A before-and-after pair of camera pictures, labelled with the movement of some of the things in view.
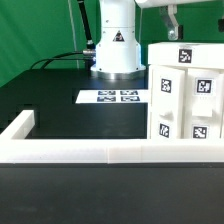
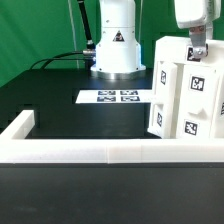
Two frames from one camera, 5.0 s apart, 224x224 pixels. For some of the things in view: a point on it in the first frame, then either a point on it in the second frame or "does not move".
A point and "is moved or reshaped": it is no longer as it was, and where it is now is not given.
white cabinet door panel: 203,103 is moved or reshaped
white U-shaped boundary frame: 16,148 does not move
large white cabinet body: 184,103 does not move
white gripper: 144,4 → 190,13
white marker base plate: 113,97 does not move
